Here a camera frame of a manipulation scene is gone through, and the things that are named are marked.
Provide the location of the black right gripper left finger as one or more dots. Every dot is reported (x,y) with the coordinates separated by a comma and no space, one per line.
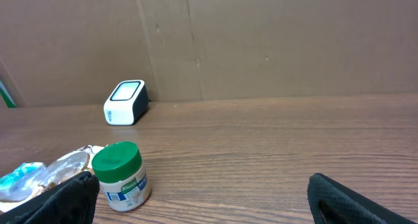
(73,201)

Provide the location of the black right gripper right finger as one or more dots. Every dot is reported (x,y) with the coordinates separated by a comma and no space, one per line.
(333,203)

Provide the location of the brown white snack pouch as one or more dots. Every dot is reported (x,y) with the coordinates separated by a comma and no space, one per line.
(55,174)

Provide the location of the teal white tissue pack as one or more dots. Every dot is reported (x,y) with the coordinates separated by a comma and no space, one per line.
(24,172)

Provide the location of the green lid seasoning jar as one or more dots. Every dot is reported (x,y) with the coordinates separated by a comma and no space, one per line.
(122,176)

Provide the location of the white barcode scanner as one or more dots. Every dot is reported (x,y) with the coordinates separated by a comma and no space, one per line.
(127,103)

